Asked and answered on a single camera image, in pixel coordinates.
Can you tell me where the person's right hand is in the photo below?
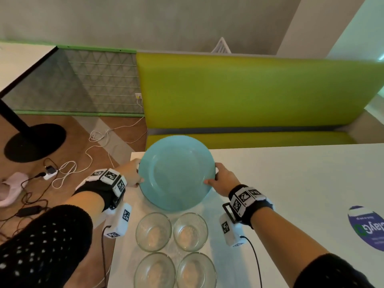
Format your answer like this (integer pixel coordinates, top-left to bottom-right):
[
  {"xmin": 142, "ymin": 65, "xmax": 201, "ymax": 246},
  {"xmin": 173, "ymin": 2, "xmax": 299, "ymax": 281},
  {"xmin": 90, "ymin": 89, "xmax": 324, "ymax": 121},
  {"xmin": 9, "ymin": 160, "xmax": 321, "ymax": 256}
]
[{"xmin": 204, "ymin": 162, "xmax": 241, "ymax": 198}]

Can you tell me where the person's left hand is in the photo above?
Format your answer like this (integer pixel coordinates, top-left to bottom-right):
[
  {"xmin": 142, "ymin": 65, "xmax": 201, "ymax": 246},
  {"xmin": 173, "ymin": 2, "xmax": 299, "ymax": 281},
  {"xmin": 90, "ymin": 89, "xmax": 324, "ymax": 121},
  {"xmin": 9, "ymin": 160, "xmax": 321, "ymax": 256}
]
[{"xmin": 115, "ymin": 158, "xmax": 144, "ymax": 189}]

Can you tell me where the person's left forearm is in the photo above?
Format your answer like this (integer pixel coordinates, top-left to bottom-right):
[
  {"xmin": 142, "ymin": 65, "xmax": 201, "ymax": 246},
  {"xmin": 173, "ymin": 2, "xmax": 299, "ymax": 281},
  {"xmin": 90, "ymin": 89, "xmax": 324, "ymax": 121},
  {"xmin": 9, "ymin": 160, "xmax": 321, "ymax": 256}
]
[{"xmin": 0, "ymin": 191, "xmax": 106, "ymax": 288}]

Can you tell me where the person's right forearm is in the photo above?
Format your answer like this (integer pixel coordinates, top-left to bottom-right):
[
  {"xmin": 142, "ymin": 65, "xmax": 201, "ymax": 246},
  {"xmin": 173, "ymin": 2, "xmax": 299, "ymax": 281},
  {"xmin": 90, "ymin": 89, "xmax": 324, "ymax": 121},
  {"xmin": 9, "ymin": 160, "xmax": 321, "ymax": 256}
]
[{"xmin": 251, "ymin": 206, "xmax": 376, "ymax": 288}]

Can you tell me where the green upholstered bench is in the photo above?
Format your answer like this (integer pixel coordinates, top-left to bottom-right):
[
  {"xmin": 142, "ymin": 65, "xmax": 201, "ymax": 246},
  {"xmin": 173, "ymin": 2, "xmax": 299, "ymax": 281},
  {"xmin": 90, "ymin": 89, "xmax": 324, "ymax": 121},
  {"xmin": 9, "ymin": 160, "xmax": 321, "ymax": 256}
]
[{"xmin": 136, "ymin": 52, "xmax": 384, "ymax": 150}]

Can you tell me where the black round object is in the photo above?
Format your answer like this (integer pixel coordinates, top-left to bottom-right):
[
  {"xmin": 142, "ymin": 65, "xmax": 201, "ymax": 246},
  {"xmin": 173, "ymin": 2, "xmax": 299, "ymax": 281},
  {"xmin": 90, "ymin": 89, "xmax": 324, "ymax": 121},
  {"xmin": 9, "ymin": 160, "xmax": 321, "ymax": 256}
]
[{"xmin": 3, "ymin": 123, "xmax": 66, "ymax": 163}]

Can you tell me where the black power brick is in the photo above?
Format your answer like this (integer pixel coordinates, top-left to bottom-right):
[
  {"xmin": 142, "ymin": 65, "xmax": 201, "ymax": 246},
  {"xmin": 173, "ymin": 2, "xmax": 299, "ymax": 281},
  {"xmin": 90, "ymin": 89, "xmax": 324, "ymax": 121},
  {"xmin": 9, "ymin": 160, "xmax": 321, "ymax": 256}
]
[{"xmin": 18, "ymin": 205, "xmax": 42, "ymax": 216}]

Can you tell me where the pink slipper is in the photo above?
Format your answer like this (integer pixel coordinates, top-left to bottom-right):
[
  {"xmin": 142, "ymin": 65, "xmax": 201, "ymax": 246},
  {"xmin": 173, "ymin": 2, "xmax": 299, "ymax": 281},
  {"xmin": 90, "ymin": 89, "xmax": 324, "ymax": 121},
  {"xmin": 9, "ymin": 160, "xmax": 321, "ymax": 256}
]
[{"xmin": 0, "ymin": 172, "xmax": 29, "ymax": 207}]

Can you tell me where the black table pole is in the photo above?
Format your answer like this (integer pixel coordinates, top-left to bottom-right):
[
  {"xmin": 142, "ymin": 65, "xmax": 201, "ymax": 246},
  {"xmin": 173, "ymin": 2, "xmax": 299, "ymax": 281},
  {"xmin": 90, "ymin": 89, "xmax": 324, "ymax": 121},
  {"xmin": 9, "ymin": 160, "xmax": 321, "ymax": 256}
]
[{"xmin": 0, "ymin": 98, "xmax": 30, "ymax": 135}]

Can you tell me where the small white sign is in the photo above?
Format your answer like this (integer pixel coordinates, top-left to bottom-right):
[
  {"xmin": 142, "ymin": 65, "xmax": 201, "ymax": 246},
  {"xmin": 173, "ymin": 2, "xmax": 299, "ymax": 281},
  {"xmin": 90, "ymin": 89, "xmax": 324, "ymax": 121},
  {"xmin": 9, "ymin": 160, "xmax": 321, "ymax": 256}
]
[{"xmin": 211, "ymin": 37, "xmax": 232, "ymax": 54}]

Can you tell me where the round purple sticker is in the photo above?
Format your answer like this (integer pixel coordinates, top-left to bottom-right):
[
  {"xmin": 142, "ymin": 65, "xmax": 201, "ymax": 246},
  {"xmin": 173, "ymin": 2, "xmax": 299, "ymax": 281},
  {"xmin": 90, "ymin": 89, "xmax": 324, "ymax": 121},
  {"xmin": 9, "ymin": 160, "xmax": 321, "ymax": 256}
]
[{"xmin": 348, "ymin": 206, "xmax": 384, "ymax": 252}]

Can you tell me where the white table with black edge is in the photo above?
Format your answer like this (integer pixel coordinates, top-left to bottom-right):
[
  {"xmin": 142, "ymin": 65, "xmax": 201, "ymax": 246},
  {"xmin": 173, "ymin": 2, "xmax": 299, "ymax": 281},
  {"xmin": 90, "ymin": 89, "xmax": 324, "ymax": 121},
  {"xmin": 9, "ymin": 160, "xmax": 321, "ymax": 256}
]
[{"xmin": 0, "ymin": 42, "xmax": 58, "ymax": 98}]

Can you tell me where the black wrist strap with markers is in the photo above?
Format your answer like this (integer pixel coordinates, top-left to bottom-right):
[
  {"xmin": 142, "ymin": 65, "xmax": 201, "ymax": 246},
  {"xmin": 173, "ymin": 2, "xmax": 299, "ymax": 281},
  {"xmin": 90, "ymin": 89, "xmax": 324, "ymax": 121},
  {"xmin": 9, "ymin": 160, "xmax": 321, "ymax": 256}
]
[
  {"xmin": 73, "ymin": 168, "xmax": 128, "ymax": 212},
  {"xmin": 222, "ymin": 185, "xmax": 275, "ymax": 229}
]

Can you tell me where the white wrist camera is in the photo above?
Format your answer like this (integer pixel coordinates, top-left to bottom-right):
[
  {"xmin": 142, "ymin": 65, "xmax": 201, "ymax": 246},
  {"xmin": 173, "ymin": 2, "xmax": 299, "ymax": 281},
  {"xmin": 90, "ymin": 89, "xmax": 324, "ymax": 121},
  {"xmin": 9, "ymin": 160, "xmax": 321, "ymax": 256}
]
[
  {"xmin": 219, "ymin": 213, "xmax": 246, "ymax": 248},
  {"xmin": 103, "ymin": 203, "xmax": 132, "ymax": 239}
]

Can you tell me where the white floor cable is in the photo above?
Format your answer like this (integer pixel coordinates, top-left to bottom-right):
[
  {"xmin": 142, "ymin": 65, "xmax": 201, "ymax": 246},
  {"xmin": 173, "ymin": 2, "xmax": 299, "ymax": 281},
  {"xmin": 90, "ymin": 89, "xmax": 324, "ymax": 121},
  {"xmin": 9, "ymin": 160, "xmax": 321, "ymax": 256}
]
[{"xmin": 51, "ymin": 97, "xmax": 148, "ymax": 189}]

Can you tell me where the black camera cable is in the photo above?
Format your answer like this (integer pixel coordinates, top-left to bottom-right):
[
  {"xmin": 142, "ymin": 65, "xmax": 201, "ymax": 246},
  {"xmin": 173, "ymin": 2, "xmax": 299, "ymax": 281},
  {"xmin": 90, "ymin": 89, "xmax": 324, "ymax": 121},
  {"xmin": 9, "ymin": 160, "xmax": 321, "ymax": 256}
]
[
  {"xmin": 240, "ymin": 235, "xmax": 263, "ymax": 288},
  {"xmin": 100, "ymin": 225, "xmax": 112, "ymax": 288}
]

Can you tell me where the wire mesh panel green frame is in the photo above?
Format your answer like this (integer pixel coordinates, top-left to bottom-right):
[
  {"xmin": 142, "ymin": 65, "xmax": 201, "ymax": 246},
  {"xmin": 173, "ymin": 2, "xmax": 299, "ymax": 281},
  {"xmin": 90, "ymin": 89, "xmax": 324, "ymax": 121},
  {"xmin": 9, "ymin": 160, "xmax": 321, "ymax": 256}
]
[{"xmin": 3, "ymin": 44, "xmax": 145, "ymax": 118}]

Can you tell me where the black floor cable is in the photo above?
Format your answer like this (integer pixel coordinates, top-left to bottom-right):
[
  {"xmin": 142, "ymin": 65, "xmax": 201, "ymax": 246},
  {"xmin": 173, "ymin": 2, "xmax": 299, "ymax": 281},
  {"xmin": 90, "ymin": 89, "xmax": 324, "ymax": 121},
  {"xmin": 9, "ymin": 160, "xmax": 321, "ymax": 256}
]
[{"xmin": 0, "ymin": 158, "xmax": 59, "ymax": 237}]

